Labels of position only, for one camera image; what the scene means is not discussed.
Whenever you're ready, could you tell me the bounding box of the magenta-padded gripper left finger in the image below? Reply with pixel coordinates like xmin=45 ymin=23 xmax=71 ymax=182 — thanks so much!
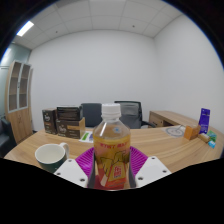
xmin=53 ymin=146 xmax=98 ymax=189

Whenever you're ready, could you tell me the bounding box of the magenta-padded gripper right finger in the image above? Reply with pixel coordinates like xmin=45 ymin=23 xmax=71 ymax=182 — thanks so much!
xmin=128 ymin=145 xmax=173 ymax=189

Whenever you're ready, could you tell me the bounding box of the yellow drink bottle white cap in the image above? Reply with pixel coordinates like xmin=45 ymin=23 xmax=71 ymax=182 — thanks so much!
xmin=92 ymin=102 xmax=132 ymax=190

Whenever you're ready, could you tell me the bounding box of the green red white mug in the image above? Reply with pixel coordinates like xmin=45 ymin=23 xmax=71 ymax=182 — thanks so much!
xmin=34 ymin=142 xmax=71 ymax=174

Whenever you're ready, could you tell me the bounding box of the white green leaflet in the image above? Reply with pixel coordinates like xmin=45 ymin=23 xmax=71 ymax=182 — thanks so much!
xmin=78 ymin=130 xmax=95 ymax=144

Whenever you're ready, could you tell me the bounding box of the brown cardboard box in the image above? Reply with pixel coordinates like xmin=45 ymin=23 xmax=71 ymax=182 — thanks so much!
xmin=55 ymin=116 xmax=86 ymax=140

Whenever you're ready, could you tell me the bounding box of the round white disc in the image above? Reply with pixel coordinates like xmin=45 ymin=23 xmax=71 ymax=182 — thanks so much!
xmin=165 ymin=125 xmax=186 ymax=138

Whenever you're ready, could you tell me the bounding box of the wooden side desk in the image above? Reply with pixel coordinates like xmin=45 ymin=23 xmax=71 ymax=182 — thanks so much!
xmin=148 ymin=110 xmax=201 ymax=128

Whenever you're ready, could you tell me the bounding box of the wooden tissue box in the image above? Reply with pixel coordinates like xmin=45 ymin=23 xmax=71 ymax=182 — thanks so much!
xmin=183 ymin=124 xmax=202 ymax=141

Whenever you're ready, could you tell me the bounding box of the black mesh office chair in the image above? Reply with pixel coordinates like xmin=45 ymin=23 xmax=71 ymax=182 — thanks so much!
xmin=114 ymin=100 xmax=157 ymax=130

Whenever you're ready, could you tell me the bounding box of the flat black box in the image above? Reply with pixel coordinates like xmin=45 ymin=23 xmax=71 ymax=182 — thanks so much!
xmin=56 ymin=105 xmax=84 ymax=121

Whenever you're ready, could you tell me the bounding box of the dark grey office chair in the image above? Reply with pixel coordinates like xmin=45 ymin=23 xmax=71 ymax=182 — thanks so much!
xmin=80 ymin=102 xmax=103 ymax=128

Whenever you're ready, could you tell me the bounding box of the small yellowish box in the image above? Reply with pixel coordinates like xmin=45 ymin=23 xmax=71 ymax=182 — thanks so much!
xmin=198 ymin=132 xmax=211 ymax=144

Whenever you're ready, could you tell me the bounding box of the green packet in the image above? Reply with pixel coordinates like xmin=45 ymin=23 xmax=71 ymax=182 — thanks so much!
xmin=206 ymin=130 xmax=218 ymax=143

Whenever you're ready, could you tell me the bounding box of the purple standing card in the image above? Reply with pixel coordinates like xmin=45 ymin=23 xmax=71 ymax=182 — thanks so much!
xmin=198 ymin=107 xmax=212 ymax=135

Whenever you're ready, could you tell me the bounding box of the black leather sofa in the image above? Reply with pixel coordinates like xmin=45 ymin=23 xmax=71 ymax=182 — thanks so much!
xmin=0 ymin=116 xmax=17 ymax=158

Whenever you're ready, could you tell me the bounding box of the wooden glass-door shelf cabinet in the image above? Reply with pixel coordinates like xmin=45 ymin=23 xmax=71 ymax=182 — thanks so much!
xmin=4 ymin=59 xmax=34 ymax=144

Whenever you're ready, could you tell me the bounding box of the square ceiling light panel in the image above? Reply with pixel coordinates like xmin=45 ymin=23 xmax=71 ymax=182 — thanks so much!
xmin=16 ymin=20 xmax=35 ymax=38

